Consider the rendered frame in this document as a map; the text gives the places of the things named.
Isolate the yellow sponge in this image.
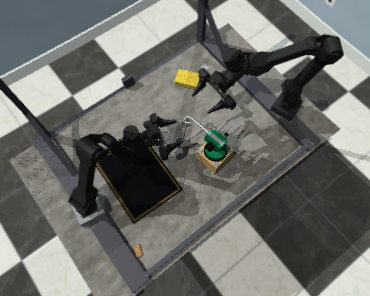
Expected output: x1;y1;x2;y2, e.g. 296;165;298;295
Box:
175;69;199;90

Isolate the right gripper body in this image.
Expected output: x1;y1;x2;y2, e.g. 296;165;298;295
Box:
140;113;168;160

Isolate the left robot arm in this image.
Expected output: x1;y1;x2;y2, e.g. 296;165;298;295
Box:
210;34;344;112

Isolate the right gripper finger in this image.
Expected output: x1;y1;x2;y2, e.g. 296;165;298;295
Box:
166;141;183;156
157;115;176;128

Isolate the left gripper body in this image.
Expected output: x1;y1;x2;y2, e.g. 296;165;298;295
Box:
198;68;237;110

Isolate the black rectangular mat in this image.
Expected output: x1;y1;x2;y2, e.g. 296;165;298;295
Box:
96;146;182;224

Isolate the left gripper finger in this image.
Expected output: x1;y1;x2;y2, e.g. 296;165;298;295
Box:
207;99;229;114
192;75;206;96

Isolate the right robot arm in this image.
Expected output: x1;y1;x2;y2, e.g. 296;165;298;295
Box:
68;120;160;218

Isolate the green bench vise body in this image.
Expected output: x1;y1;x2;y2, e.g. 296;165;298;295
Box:
204;129;227;160

